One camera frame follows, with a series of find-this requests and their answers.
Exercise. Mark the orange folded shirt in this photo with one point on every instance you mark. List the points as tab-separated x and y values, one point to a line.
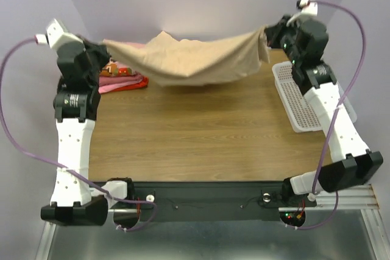
143	83

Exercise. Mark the pink printed folded shirt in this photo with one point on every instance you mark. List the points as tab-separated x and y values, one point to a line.
115	68

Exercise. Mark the aluminium frame rail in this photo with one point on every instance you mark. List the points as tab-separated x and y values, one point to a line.
354	230

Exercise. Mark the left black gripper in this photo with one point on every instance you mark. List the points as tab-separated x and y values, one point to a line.
101	50

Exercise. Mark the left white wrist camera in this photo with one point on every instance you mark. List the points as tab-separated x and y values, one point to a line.
56	35

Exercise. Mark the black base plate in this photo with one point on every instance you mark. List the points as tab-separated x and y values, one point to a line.
218	200

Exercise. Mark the white plastic basket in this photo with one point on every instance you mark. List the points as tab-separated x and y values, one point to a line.
300	114

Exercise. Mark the light pink folded shirt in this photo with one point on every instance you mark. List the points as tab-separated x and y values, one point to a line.
109	88

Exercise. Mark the dark pink folded shirt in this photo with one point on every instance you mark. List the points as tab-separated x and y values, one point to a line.
108	81

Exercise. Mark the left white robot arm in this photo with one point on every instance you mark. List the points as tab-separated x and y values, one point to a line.
75	200

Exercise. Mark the beige t shirt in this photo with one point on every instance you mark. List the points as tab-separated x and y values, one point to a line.
171	62

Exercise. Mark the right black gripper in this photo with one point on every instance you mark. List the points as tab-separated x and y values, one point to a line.
275	33

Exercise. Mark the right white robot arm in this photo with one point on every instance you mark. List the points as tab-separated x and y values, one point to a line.
346	160

